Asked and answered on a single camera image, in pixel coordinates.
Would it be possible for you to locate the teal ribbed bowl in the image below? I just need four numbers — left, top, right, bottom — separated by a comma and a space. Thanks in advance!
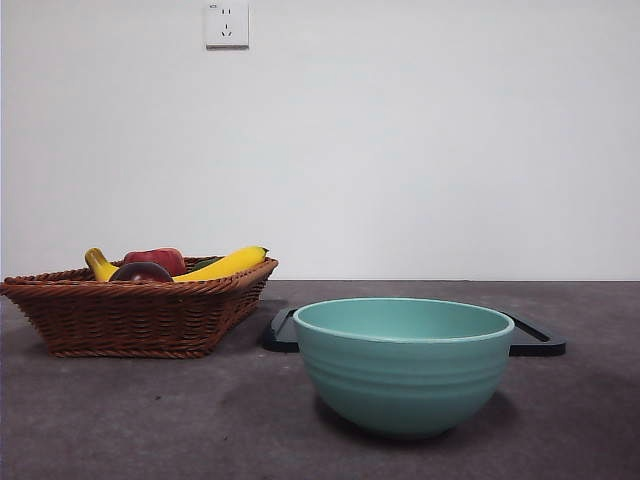
292, 297, 515, 440

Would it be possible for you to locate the dark red plum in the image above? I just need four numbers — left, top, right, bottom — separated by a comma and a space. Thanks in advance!
108, 262, 174, 284

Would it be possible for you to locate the yellow banana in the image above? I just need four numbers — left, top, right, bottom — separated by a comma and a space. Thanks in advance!
84, 245, 271, 284

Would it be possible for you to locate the red apple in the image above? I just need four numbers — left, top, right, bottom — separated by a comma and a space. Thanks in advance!
123, 247, 186, 277

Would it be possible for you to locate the brown wicker basket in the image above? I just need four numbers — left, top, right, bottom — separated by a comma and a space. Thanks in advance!
0, 255, 280, 359

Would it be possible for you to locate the dark rectangular tray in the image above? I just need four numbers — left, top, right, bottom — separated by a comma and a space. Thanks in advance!
262, 307, 568, 357

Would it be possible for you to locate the white wall socket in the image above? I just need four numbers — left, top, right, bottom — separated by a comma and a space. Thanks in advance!
205, 2, 250, 51

